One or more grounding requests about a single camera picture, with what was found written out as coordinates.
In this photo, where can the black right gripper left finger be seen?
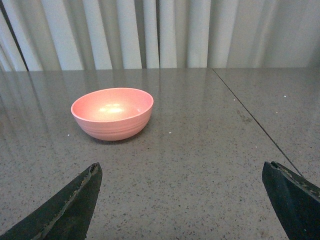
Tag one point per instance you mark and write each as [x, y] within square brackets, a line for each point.
[65, 216]

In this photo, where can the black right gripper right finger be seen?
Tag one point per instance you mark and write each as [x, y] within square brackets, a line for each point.
[295, 201]

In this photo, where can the pink plastic bowl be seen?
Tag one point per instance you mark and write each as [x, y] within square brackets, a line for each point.
[113, 114]

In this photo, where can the white pleated curtain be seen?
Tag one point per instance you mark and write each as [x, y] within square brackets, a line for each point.
[49, 35]

